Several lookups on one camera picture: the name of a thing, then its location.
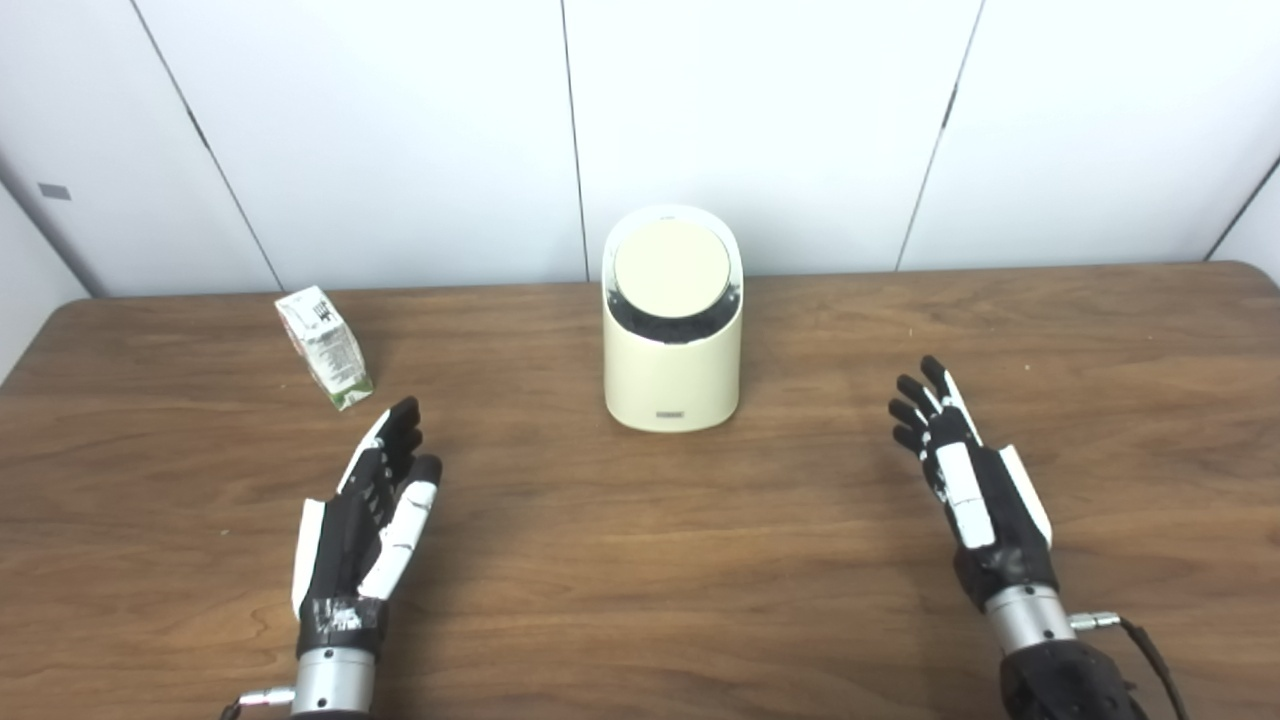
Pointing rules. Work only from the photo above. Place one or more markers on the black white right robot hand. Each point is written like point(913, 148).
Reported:
point(985, 520)

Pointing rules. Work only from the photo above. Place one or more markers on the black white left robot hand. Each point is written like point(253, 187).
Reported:
point(345, 540)

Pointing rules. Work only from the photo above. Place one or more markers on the white green milk carton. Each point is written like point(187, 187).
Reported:
point(328, 348)

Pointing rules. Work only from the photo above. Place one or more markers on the cream-colored desktop bin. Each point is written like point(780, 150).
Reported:
point(670, 380)

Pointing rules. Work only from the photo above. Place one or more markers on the cream round bin lid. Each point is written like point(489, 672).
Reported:
point(670, 268)

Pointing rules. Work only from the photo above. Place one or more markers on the small grey wall label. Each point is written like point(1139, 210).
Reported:
point(54, 191)

